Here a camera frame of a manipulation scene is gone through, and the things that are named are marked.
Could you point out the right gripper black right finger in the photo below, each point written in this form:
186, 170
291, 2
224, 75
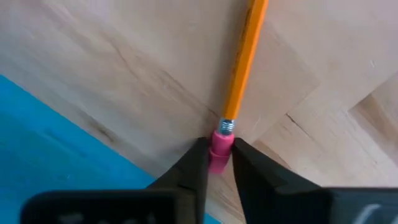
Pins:
280, 193

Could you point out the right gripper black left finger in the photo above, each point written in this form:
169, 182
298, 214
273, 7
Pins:
180, 199

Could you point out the yellow pencil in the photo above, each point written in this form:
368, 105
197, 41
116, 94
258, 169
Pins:
242, 68

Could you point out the teal plastic box lid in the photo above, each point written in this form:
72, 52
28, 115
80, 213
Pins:
46, 155

